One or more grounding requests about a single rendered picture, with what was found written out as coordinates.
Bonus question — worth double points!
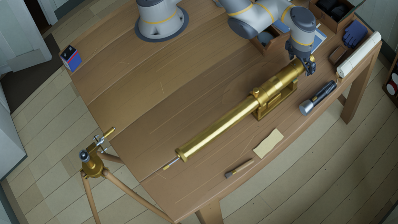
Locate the brass telescope cradle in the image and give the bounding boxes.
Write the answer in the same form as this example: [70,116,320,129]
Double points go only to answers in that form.
[250,77,299,122]

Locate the blue book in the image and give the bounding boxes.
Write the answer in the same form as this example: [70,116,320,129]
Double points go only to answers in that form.
[273,19,328,54]

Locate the brass telescope draw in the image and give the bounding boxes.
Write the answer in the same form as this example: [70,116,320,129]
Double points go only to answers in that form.
[292,54,316,77]

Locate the white rolled chart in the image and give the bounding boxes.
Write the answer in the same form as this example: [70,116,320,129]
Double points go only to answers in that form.
[336,31,382,79]

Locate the white door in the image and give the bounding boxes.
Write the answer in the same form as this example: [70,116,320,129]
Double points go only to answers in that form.
[0,0,53,75]

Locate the small dark brown box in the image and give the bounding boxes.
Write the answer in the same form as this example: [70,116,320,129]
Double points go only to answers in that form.
[328,44,348,66]

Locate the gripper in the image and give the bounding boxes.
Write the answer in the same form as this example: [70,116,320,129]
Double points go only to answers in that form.
[285,40,317,77]

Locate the blue and red battery box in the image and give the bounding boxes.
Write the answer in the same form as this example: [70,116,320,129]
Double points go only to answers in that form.
[59,44,83,73]

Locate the tan cloth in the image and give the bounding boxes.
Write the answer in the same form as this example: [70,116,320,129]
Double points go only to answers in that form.
[252,128,285,160]

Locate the brass-handled tripod crank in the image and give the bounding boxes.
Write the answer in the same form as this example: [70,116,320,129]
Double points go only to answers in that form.
[93,126,117,154]

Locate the open wooden box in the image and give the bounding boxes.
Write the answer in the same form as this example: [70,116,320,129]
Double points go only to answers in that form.
[249,25,292,57]

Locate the wooden tripod with brass head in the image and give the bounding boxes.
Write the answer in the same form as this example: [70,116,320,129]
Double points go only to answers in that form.
[78,127,182,224]

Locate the white cabinet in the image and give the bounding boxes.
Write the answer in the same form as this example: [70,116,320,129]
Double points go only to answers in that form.
[0,82,29,182]

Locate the black binoculars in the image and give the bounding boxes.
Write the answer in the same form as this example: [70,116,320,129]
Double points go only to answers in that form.
[315,0,349,22]

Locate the wooden-handled brush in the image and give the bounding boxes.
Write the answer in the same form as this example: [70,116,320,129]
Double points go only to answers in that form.
[224,158,255,180]

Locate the brass telescope tube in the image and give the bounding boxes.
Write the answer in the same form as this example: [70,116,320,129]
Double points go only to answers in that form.
[174,61,307,163]

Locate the dark grey round base plate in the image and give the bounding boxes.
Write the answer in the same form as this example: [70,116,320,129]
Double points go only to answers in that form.
[134,5,189,43]

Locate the wooden table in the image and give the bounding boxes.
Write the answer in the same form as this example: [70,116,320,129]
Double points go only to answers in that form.
[58,0,383,224]

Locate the brown open cardboard box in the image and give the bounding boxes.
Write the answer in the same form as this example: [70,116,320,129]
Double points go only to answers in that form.
[308,0,367,35]

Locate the black and silver torch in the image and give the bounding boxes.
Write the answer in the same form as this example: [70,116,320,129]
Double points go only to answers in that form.
[298,80,338,117]

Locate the thin shutter lever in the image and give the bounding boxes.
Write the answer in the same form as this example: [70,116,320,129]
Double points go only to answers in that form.
[162,157,180,171]

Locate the blue glove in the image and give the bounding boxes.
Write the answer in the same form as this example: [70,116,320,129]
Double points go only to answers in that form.
[342,19,369,49]

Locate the red and white tin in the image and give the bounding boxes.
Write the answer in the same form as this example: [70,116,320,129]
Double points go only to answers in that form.
[386,79,398,96]

